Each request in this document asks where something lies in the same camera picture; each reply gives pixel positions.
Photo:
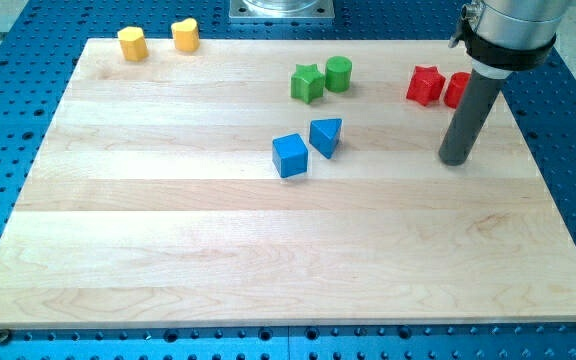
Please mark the yellow heart block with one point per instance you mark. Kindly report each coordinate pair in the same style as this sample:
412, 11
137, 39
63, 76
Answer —
185, 35

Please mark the wooden board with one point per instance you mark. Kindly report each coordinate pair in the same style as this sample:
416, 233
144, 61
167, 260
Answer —
154, 201

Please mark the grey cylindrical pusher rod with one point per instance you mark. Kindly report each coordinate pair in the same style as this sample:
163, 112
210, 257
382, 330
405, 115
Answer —
469, 118

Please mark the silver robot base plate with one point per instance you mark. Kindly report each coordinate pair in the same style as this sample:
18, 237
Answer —
281, 9

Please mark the red star block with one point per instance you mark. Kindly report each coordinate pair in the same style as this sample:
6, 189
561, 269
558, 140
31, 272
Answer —
426, 85

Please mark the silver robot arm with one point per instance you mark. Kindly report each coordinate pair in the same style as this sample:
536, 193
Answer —
501, 37

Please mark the blue perforated table plate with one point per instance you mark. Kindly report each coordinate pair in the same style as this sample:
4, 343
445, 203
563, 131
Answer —
40, 45

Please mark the blue triangle block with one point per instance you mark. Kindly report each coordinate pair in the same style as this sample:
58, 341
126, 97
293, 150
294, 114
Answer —
324, 135

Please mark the yellow hexagon block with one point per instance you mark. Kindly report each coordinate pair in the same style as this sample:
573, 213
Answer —
133, 44

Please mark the red cylinder block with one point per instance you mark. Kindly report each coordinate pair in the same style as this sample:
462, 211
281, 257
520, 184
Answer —
456, 87

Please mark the blue cube block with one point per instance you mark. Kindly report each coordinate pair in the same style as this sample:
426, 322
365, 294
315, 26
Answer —
289, 155

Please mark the green cylinder block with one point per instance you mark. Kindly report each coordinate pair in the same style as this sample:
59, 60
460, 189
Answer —
338, 74

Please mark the green star block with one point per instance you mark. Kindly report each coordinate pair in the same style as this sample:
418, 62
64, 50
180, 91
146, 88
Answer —
307, 83

